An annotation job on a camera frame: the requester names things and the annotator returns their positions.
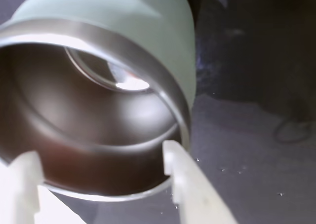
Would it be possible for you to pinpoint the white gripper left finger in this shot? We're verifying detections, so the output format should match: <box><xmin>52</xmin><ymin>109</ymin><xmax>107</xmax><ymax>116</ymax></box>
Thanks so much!
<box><xmin>4</xmin><ymin>151</ymin><xmax>44</xmax><ymax>224</ymax></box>

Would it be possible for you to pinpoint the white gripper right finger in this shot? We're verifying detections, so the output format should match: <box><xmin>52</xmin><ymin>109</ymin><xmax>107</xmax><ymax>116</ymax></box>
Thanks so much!
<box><xmin>162</xmin><ymin>140</ymin><xmax>237</xmax><ymax>224</ymax></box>

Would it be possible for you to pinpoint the pale green steel mug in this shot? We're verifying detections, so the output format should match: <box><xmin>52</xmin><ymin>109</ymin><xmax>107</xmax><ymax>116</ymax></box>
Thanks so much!
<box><xmin>0</xmin><ymin>0</ymin><xmax>197</xmax><ymax>202</ymax></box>

